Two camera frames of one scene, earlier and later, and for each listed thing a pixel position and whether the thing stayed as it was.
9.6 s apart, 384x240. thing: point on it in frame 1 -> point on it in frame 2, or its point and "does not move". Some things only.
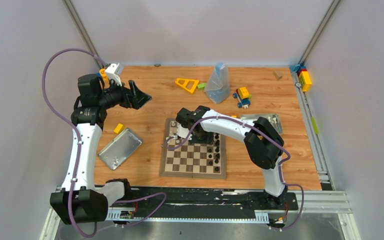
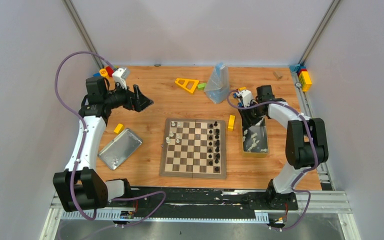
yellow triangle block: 183,86 does not move
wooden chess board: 192,161 does not move
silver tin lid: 120,149 does not move
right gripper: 209,140 -> 247,121
